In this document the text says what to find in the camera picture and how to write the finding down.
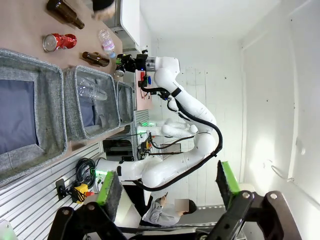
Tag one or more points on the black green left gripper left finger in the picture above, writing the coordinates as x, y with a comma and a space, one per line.
110, 192

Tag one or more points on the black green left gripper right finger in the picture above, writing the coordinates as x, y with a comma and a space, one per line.
228, 182

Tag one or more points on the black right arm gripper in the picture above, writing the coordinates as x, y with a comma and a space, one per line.
135, 64

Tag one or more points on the silver metal can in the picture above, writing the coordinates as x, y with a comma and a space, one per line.
119, 73

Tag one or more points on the forearm in black sleeve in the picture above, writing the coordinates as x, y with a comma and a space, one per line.
102, 7

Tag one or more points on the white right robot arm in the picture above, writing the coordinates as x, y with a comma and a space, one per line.
180, 150

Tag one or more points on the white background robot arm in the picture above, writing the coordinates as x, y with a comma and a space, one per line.
175, 128

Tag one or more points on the small grey fabric basket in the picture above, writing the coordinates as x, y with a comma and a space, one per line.
125, 102

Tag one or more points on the crushed red can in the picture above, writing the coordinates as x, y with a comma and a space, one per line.
58, 42

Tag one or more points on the medium grey fabric basket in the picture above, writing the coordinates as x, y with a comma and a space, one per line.
75, 117

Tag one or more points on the large grey fabric basket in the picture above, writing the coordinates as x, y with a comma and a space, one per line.
50, 107

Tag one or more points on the clear plastic bottle with label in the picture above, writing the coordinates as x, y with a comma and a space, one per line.
107, 42

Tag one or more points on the small brown glass bottle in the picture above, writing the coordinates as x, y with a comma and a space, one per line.
96, 58

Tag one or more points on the red and blue tools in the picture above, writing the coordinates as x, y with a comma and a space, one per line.
145, 79

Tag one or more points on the yellow emergency stop button box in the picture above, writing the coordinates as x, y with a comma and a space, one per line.
79, 193

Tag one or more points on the white board panel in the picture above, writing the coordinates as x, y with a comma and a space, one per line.
130, 22

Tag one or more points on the clear crushed plastic bottle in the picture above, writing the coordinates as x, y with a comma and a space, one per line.
91, 90

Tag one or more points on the pink background table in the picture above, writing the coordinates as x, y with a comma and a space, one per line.
143, 100

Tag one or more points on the seated person in grey hoodie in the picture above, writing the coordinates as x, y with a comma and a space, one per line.
162, 212

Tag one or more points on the yellow background control box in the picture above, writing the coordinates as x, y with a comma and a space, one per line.
146, 146

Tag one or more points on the large brown glass bottle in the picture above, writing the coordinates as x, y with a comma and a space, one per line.
63, 11

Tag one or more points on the black wall socket plate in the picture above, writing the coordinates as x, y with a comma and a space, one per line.
60, 188

